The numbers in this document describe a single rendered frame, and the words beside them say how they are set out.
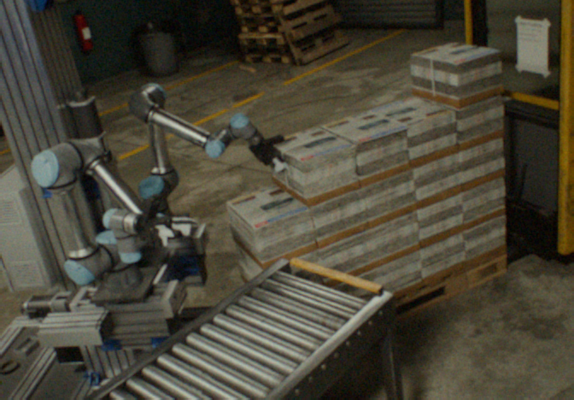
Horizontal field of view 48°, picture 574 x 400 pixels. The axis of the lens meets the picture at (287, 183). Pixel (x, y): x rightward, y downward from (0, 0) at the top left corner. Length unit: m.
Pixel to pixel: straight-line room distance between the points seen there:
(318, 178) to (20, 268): 1.35
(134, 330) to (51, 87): 1.02
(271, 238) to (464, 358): 1.12
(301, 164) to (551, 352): 1.49
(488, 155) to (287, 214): 1.17
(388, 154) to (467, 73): 0.57
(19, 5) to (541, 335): 2.75
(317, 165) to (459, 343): 1.18
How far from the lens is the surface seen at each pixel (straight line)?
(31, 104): 2.70
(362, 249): 3.23
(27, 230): 2.90
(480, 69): 3.38
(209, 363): 2.21
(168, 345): 2.35
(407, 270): 3.46
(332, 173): 3.00
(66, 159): 2.41
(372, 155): 3.09
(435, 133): 3.28
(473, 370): 3.28
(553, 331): 3.54
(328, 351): 2.15
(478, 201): 3.60
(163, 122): 2.88
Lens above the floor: 2.14
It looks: 23 degrees down
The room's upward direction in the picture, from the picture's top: 10 degrees counter-clockwise
